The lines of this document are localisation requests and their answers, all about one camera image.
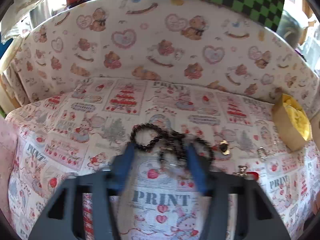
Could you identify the christmas print bed sheet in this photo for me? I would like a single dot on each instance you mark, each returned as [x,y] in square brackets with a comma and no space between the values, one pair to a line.
[80,132]

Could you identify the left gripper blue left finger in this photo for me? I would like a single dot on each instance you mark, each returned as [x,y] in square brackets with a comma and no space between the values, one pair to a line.
[62,217]

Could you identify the yellow cloth lining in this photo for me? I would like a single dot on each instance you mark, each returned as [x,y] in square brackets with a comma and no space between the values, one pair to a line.
[298,117]

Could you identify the gold octagonal jewelry box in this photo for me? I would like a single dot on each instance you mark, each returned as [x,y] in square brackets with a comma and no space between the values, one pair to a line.
[287,133]

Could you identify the silver charm earring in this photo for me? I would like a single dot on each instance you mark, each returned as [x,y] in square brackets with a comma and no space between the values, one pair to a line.
[242,172]

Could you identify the bear print cloth cover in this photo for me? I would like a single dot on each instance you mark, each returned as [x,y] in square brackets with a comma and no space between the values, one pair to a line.
[179,41]

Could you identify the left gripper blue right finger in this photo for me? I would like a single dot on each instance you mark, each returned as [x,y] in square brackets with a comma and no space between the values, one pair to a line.
[256,217]

